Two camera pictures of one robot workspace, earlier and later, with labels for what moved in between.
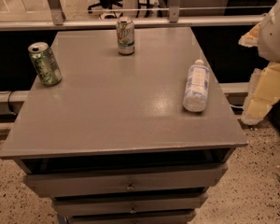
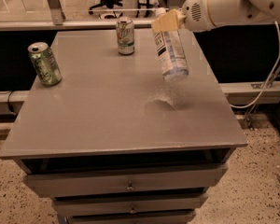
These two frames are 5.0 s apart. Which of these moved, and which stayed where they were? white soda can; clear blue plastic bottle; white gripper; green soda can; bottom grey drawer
Moved: clear blue plastic bottle; white gripper
Stayed: green soda can; white soda can; bottom grey drawer
